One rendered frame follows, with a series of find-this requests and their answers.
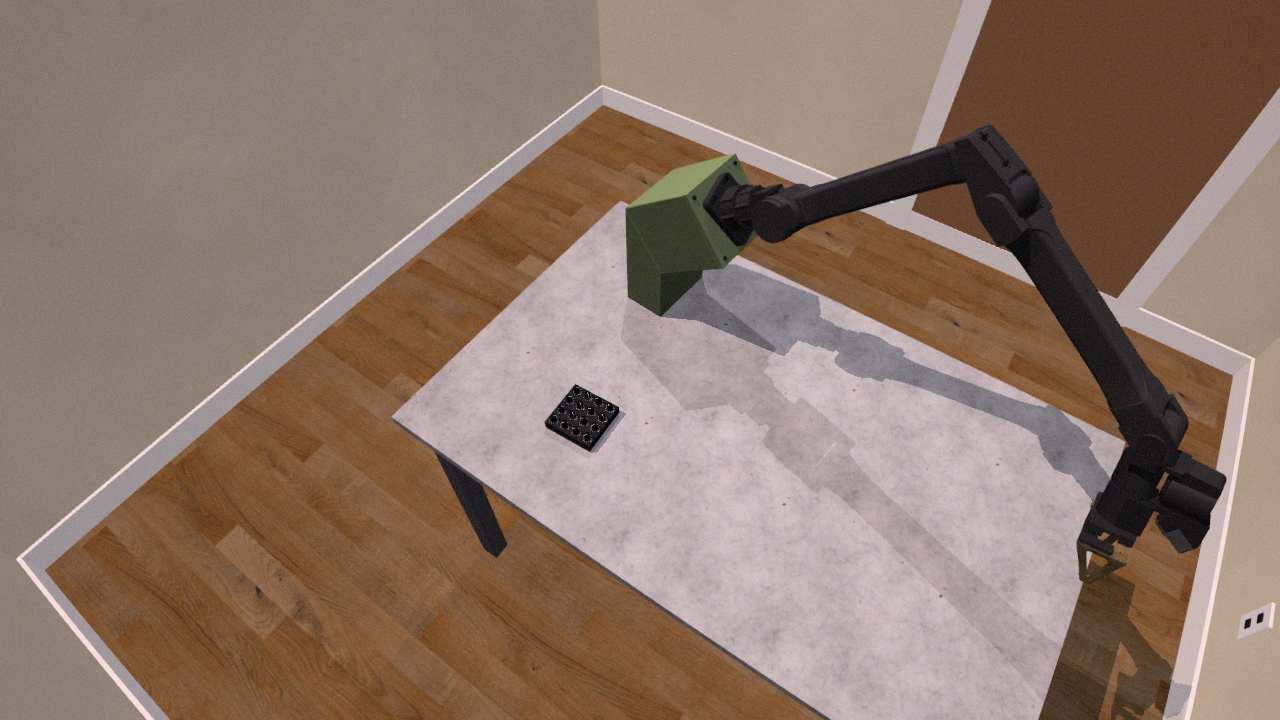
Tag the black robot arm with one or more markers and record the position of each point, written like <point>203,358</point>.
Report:
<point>1134,395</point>

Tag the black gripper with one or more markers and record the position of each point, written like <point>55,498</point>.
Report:
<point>1104,511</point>

